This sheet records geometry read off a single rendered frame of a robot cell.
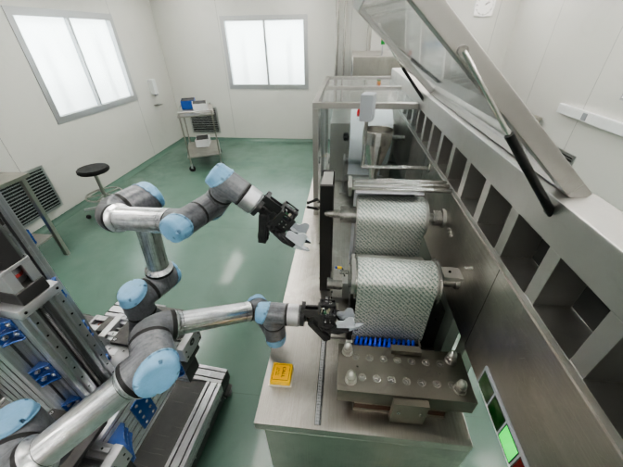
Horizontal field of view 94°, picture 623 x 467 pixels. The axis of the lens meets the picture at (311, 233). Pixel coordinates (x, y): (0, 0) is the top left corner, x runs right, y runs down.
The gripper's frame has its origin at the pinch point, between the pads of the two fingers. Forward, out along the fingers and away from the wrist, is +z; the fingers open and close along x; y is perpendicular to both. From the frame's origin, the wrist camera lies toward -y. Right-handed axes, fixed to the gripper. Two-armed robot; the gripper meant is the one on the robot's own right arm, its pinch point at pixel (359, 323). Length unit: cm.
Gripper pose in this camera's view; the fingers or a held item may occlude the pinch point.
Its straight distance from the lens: 105.3
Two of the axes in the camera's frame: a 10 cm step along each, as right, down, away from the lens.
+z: 9.9, 0.5, -0.9
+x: 1.0, -5.6, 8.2
